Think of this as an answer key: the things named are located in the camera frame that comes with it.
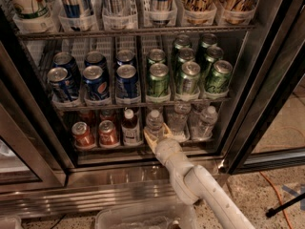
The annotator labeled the brown juice bottle white cap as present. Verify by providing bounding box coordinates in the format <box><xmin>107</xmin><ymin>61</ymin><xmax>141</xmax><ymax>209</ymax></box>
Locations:
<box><xmin>121</xmin><ymin>109</ymin><xmax>142</xmax><ymax>146</ymax></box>

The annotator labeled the red soda can front left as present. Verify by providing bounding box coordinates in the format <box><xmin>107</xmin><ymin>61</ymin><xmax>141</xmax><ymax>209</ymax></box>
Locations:
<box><xmin>71</xmin><ymin>121</ymin><xmax>95</xmax><ymax>149</ymax></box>

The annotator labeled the fridge glass door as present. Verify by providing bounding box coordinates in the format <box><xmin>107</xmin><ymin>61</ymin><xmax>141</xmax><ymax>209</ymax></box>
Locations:
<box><xmin>0</xmin><ymin>43</ymin><xmax>68</xmax><ymax>194</ymax></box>
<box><xmin>219</xmin><ymin>0</ymin><xmax>305</xmax><ymax>175</ymax></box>

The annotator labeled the green soda can front middle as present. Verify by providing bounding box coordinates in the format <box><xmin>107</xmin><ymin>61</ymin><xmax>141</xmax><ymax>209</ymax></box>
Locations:
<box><xmin>176</xmin><ymin>61</ymin><xmax>200</xmax><ymax>94</ymax></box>

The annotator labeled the blue pepsi can back left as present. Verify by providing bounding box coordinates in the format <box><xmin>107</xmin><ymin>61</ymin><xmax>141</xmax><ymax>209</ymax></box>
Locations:
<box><xmin>53</xmin><ymin>52</ymin><xmax>80</xmax><ymax>77</ymax></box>

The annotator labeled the red soda can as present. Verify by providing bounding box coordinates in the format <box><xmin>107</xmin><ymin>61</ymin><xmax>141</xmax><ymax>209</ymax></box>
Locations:
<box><xmin>98</xmin><ymin>120</ymin><xmax>119</xmax><ymax>148</ymax></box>
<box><xmin>71</xmin><ymin>121</ymin><xmax>95</xmax><ymax>149</ymax></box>

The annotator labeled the blue pepsi can front right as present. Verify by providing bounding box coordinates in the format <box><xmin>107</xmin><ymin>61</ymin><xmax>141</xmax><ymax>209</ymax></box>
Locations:
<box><xmin>115</xmin><ymin>64</ymin><xmax>140</xmax><ymax>99</ymax></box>

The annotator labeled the black tripod leg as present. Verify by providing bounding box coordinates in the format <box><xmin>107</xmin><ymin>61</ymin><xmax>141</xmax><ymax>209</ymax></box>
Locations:
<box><xmin>266</xmin><ymin>193</ymin><xmax>305</xmax><ymax>218</ymax></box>

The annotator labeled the blue pepsi can front middle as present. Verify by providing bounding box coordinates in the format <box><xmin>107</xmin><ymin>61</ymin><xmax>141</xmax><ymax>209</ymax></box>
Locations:
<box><xmin>82</xmin><ymin>65</ymin><xmax>110</xmax><ymax>101</ymax></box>

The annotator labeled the fridge glass door left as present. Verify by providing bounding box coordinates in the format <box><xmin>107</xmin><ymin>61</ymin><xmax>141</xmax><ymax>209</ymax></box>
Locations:
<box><xmin>0</xmin><ymin>43</ymin><xmax>68</xmax><ymax>194</ymax></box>

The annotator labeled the blue pepsi can back right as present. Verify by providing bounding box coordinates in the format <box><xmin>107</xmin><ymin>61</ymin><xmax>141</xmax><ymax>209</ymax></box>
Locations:
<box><xmin>115</xmin><ymin>50</ymin><xmax>136</xmax><ymax>67</ymax></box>

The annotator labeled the green soda can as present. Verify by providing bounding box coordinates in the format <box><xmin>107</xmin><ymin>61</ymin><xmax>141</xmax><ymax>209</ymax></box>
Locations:
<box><xmin>196</xmin><ymin>33</ymin><xmax>217</xmax><ymax>57</ymax></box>
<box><xmin>205</xmin><ymin>60</ymin><xmax>233</xmax><ymax>94</ymax></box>
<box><xmin>147</xmin><ymin>63</ymin><xmax>169</xmax><ymax>97</ymax></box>
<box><xmin>176</xmin><ymin>61</ymin><xmax>200</xmax><ymax>94</ymax></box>
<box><xmin>201</xmin><ymin>46</ymin><xmax>224</xmax><ymax>77</ymax></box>
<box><xmin>172</xmin><ymin>34</ymin><xmax>192</xmax><ymax>58</ymax></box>
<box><xmin>147</xmin><ymin>49</ymin><xmax>167</xmax><ymax>68</ymax></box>
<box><xmin>176</xmin><ymin>48</ymin><xmax>195</xmax><ymax>69</ymax></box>

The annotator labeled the green soda can back left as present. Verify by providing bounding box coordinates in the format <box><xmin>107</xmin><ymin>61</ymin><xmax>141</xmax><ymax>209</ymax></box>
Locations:
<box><xmin>147</xmin><ymin>49</ymin><xmax>167</xmax><ymax>68</ymax></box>

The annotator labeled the green soda can front right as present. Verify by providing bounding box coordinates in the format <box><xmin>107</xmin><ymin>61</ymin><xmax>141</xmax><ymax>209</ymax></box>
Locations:
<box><xmin>205</xmin><ymin>60</ymin><xmax>233</xmax><ymax>94</ymax></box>

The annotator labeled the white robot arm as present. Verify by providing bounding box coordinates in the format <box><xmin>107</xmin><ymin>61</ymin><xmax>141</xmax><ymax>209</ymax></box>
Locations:
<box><xmin>144</xmin><ymin>123</ymin><xmax>255</xmax><ymax>229</ymax></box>

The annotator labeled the orange extension cable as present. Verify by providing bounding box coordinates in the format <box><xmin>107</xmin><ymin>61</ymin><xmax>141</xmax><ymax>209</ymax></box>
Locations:
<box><xmin>258</xmin><ymin>171</ymin><xmax>294</xmax><ymax>229</ymax></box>

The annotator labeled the blue pepsi can back middle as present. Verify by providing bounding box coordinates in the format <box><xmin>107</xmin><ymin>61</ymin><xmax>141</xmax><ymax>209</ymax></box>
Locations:
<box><xmin>84</xmin><ymin>51</ymin><xmax>107</xmax><ymax>70</ymax></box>

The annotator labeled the fridge glass door right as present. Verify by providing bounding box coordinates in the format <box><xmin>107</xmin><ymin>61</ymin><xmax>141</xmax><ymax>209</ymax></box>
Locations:
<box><xmin>219</xmin><ymin>0</ymin><xmax>305</xmax><ymax>175</ymax></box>

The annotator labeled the stainless steel fridge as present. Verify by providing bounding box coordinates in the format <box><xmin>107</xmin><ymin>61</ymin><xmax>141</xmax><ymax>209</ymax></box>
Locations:
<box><xmin>1</xmin><ymin>0</ymin><xmax>304</xmax><ymax>218</ymax></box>

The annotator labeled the clear plastic bin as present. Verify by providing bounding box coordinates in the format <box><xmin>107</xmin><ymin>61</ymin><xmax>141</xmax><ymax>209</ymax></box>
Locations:
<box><xmin>94</xmin><ymin>198</ymin><xmax>199</xmax><ymax>229</ymax></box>

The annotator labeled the green soda can rear middle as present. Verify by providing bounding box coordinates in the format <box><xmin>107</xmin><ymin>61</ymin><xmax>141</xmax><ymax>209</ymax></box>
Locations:
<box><xmin>172</xmin><ymin>34</ymin><xmax>192</xmax><ymax>58</ymax></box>

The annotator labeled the green soda can front left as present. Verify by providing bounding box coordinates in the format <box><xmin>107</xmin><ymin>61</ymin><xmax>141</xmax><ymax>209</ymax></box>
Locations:
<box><xmin>147</xmin><ymin>63</ymin><xmax>169</xmax><ymax>97</ymax></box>

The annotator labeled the red soda can front right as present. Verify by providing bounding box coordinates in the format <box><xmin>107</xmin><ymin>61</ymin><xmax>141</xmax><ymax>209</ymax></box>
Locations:
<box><xmin>98</xmin><ymin>120</ymin><xmax>119</xmax><ymax>148</ymax></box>

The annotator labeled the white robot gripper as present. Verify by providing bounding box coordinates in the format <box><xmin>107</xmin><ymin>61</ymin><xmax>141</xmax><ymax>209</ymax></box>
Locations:
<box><xmin>144</xmin><ymin>123</ymin><xmax>189</xmax><ymax>168</ymax></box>

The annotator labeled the blue pepsi can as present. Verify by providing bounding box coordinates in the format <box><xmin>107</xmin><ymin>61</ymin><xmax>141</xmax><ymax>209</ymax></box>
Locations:
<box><xmin>47</xmin><ymin>67</ymin><xmax>79</xmax><ymax>103</ymax></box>
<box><xmin>82</xmin><ymin>65</ymin><xmax>110</xmax><ymax>101</ymax></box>
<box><xmin>84</xmin><ymin>51</ymin><xmax>107</xmax><ymax>70</ymax></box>
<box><xmin>115</xmin><ymin>64</ymin><xmax>140</xmax><ymax>99</ymax></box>
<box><xmin>115</xmin><ymin>50</ymin><xmax>136</xmax><ymax>67</ymax></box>
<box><xmin>53</xmin><ymin>52</ymin><xmax>80</xmax><ymax>77</ymax></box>

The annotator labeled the blue pepsi can front left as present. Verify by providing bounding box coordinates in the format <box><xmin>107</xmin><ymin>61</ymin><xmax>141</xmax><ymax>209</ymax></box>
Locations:
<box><xmin>47</xmin><ymin>67</ymin><xmax>79</xmax><ymax>103</ymax></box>

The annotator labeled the clear water bottle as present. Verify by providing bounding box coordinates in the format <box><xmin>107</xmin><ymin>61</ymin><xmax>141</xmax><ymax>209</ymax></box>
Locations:
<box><xmin>146</xmin><ymin>110</ymin><xmax>164</xmax><ymax>138</ymax></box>
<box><xmin>168</xmin><ymin>103</ymin><xmax>191</xmax><ymax>141</ymax></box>
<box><xmin>193</xmin><ymin>106</ymin><xmax>218</xmax><ymax>140</ymax></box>

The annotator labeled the green soda can rear right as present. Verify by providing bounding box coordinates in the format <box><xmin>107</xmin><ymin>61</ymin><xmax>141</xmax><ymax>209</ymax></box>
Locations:
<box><xmin>196</xmin><ymin>33</ymin><xmax>217</xmax><ymax>57</ymax></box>

